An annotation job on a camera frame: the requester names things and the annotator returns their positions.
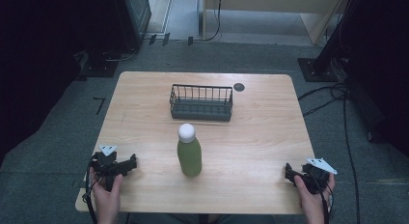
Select beige wooden partition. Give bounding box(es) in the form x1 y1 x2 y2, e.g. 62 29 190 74
202 0 350 45

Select thin black hanging cable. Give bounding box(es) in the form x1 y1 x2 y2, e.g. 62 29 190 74
204 0 224 42

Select person's left hand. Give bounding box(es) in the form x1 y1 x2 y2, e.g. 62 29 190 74
89 167 124 210

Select looped black floor cable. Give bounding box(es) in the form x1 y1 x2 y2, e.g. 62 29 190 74
297 82 348 118

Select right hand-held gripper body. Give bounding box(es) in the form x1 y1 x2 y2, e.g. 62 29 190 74
300 157 339 195

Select person's right hand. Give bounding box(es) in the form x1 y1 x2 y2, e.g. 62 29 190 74
293 174 337 215

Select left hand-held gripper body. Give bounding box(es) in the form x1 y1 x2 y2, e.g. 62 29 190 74
91 144 129 193

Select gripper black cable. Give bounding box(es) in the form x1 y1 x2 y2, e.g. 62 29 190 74
82 152 98 224
308 172 335 224

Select black metal stand with base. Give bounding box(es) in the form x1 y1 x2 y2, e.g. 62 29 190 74
297 0 365 83

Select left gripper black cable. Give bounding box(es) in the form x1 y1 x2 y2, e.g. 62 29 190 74
82 152 98 224

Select green bottle with white cap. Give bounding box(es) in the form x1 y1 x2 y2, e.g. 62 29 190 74
177 123 203 178

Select black stand base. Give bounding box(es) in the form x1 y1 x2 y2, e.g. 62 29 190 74
84 49 121 79

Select dark grey wire basket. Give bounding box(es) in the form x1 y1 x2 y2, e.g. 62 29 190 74
169 84 233 123

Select person's dark trousers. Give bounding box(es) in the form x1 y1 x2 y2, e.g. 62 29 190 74
127 212 278 224

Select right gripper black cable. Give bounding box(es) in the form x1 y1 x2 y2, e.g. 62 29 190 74
308 172 335 224

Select black equipment cabinet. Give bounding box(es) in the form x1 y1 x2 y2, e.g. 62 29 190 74
110 0 152 55

